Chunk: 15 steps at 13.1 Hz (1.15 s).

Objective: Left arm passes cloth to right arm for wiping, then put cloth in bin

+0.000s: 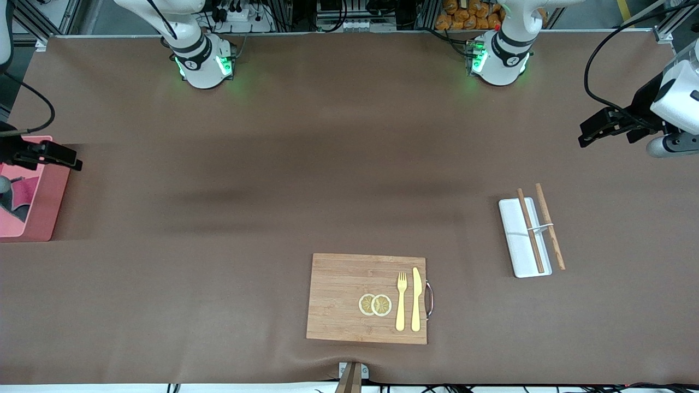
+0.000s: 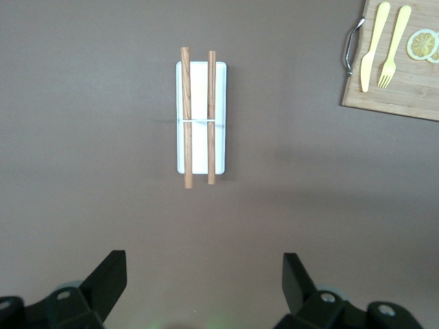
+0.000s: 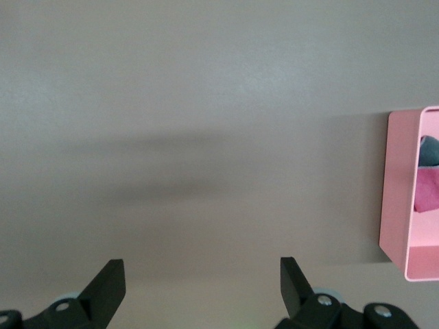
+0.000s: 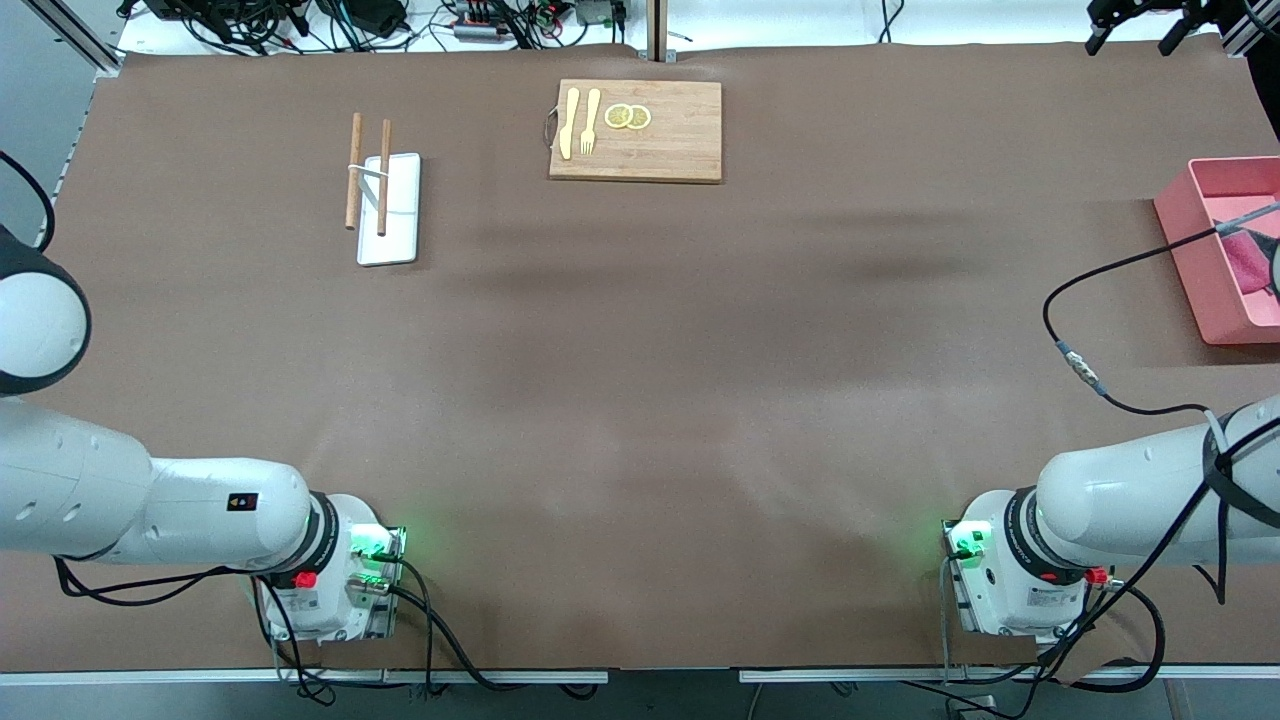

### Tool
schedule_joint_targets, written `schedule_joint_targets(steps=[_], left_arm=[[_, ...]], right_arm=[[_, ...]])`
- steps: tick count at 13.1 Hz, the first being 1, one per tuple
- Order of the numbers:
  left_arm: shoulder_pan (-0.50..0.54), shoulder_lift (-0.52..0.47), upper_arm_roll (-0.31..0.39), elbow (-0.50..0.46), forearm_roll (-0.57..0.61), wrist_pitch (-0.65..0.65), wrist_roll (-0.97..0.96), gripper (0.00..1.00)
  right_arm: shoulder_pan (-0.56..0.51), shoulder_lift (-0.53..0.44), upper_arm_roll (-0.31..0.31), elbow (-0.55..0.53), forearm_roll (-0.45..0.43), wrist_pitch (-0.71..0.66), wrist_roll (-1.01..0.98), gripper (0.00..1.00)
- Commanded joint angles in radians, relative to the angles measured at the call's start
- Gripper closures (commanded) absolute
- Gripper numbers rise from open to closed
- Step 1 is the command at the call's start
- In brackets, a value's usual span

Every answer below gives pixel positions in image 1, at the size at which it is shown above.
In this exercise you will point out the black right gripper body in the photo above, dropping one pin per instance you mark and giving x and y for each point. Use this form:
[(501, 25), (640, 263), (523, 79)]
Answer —
[(12, 147)]

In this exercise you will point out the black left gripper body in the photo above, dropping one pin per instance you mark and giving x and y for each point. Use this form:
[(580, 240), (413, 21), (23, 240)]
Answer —
[(643, 105)]

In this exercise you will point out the pink and grey cloth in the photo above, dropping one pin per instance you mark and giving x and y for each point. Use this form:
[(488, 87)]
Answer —
[(24, 194)]

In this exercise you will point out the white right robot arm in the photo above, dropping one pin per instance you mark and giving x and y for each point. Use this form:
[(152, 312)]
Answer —
[(202, 60)]

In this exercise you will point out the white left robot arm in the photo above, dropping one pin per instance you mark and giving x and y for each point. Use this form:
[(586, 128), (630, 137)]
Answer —
[(508, 54)]

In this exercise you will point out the pink rectangular tray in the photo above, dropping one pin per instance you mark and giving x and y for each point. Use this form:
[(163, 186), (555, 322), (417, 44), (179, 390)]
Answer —
[(46, 202)]

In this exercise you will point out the brown wooden chopstick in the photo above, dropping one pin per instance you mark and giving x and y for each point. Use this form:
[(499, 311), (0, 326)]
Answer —
[(551, 234), (531, 234)]

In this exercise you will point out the white rectangular dish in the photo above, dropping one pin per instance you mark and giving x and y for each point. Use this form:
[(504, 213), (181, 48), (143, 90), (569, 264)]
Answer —
[(516, 245)]

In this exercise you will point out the bag of orange snacks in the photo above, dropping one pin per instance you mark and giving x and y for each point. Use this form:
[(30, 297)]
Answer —
[(464, 13)]

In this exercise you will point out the brown leather table mat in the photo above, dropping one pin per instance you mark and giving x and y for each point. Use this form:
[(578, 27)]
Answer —
[(273, 164)]

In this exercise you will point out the white power strip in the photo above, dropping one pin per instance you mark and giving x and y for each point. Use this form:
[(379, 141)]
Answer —
[(246, 19)]

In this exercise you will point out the yellow plastic knife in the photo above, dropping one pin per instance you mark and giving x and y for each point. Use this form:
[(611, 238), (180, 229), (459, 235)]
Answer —
[(416, 300)]

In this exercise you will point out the yellow plastic fork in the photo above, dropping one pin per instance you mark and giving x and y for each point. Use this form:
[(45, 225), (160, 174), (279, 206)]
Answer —
[(401, 311)]

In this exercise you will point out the grey electronics box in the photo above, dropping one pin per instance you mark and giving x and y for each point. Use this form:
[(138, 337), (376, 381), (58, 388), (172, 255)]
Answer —
[(347, 16)]

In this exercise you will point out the whole-faced lemon slice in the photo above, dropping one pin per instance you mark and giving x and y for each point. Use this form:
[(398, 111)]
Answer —
[(382, 305)]

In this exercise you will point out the partly covered lemon slice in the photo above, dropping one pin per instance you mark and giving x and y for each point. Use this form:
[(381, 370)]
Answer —
[(364, 304)]

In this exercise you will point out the bamboo cutting board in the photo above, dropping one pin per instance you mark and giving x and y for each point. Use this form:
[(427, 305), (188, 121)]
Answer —
[(338, 289)]

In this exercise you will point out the aluminium frame profile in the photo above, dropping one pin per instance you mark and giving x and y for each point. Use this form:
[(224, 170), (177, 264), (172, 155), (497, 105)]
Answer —
[(666, 22), (43, 22)]

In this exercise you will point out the metal table clamp bracket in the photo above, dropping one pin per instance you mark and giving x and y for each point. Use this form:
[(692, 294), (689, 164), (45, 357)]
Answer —
[(365, 371)]

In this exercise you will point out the brown camera mount pole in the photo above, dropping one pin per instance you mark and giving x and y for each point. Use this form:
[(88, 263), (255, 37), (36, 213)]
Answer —
[(349, 382)]

